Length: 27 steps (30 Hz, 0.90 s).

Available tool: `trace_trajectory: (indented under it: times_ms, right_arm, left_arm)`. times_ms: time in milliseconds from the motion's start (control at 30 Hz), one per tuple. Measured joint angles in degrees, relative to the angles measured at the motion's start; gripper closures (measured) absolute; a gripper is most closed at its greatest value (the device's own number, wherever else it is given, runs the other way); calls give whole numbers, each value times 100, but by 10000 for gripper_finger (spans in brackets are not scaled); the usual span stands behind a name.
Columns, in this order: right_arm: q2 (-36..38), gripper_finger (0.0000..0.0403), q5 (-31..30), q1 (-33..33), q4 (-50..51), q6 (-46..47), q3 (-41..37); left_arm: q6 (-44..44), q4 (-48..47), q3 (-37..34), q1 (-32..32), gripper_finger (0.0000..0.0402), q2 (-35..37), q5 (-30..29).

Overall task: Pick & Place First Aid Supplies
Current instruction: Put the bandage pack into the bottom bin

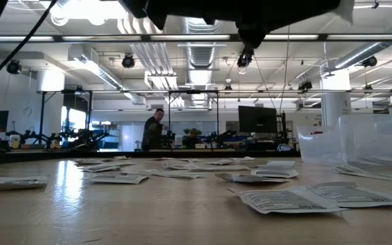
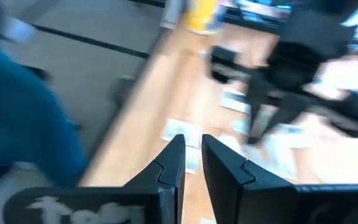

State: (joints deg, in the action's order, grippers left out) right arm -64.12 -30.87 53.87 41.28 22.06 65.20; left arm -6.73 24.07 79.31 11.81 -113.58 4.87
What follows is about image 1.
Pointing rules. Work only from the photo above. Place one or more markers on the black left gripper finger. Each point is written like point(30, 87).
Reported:
point(301, 10)

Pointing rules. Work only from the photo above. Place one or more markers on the black background robot arm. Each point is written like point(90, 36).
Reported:
point(29, 136)
point(83, 137)
point(220, 136)

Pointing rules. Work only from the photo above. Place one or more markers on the black overhead light beam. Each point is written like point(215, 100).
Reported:
point(145, 37)

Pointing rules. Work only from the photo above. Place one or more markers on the white round column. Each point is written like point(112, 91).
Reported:
point(335, 105)
point(50, 81)

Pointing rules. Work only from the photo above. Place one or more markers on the black computer monitor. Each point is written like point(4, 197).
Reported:
point(257, 119)

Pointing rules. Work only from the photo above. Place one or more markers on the seated person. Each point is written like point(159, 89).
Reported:
point(192, 137)

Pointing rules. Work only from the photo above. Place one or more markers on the standing person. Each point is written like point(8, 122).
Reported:
point(153, 131)

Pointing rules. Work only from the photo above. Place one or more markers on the small clear plastic container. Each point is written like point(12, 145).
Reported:
point(318, 146)

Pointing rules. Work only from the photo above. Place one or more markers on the large clear plastic container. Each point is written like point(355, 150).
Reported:
point(369, 143)

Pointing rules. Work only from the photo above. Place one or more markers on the white bottle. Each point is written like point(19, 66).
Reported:
point(15, 141)

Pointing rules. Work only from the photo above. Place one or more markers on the silver ceiling duct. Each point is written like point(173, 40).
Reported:
point(201, 58)
point(386, 42)

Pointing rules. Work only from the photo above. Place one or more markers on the black ceiling camera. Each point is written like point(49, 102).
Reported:
point(245, 59)

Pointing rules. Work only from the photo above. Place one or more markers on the black station frame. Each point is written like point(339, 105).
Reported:
point(169, 112)
point(41, 115)

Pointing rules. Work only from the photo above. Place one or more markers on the black metal table frame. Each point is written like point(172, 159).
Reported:
point(114, 154)

